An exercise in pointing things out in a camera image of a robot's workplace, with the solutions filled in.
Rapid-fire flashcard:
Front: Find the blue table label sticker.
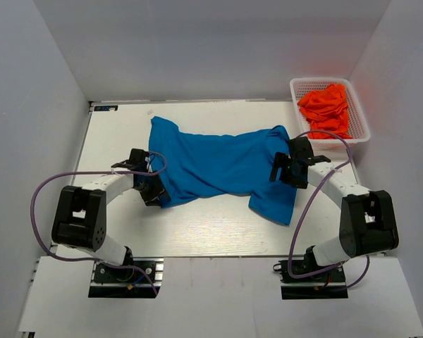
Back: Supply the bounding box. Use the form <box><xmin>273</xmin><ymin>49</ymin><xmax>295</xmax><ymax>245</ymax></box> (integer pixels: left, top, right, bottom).
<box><xmin>93</xmin><ymin>105</ymin><xmax>118</xmax><ymax>112</ymax></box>

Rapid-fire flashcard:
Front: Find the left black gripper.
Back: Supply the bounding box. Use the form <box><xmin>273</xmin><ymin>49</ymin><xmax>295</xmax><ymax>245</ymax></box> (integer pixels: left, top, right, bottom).
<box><xmin>135</xmin><ymin>170</ymin><xmax>171</xmax><ymax>206</ymax></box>

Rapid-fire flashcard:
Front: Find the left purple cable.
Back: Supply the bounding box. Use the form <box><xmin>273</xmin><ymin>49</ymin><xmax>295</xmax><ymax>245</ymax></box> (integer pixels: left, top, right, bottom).
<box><xmin>30</xmin><ymin>151</ymin><xmax>168</xmax><ymax>297</ymax></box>

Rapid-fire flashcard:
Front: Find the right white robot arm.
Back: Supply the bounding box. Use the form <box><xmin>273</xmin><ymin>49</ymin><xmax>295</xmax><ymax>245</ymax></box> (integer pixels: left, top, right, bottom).
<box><xmin>270</xmin><ymin>136</ymin><xmax>400</xmax><ymax>281</ymax></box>

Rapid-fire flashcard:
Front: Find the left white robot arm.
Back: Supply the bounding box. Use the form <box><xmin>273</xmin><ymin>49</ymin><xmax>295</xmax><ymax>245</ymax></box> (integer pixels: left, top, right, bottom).
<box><xmin>51</xmin><ymin>149</ymin><xmax>171</xmax><ymax>281</ymax></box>

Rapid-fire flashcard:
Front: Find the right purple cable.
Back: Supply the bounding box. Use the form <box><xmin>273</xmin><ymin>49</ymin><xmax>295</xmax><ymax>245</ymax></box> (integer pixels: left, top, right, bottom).
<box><xmin>288</xmin><ymin>130</ymin><xmax>371</xmax><ymax>292</ymax></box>

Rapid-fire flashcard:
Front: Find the purple cable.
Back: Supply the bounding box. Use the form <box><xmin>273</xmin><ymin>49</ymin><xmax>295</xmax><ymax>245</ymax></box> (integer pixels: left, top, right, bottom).
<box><xmin>288</xmin><ymin>130</ymin><xmax>371</xmax><ymax>292</ymax></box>
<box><xmin>30</xmin><ymin>151</ymin><xmax>168</xmax><ymax>297</ymax></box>

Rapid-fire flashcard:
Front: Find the orange t shirt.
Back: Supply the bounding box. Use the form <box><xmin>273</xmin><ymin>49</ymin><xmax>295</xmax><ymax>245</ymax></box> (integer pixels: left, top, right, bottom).
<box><xmin>297</xmin><ymin>84</ymin><xmax>352</xmax><ymax>139</ymax></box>

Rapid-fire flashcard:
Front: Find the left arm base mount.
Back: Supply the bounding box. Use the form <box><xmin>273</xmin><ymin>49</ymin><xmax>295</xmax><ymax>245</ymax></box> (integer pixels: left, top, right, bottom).
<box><xmin>88</xmin><ymin>258</ymin><xmax>164</xmax><ymax>299</ymax></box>

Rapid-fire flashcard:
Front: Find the blue t shirt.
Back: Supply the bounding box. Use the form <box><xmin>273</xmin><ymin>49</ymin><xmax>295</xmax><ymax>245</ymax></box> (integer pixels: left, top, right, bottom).
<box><xmin>149</xmin><ymin>117</ymin><xmax>297</xmax><ymax>225</ymax></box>

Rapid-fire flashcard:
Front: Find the white plastic basket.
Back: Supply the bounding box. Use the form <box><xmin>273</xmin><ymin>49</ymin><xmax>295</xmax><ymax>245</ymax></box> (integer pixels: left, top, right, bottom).
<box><xmin>290</xmin><ymin>77</ymin><xmax>371</xmax><ymax>146</ymax></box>

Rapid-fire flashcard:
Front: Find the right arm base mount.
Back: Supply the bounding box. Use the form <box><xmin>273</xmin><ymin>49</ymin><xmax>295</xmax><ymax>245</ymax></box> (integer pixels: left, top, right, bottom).
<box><xmin>273</xmin><ymin>260</ymin><xmax>348</xmax><ymax>300</ymax></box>

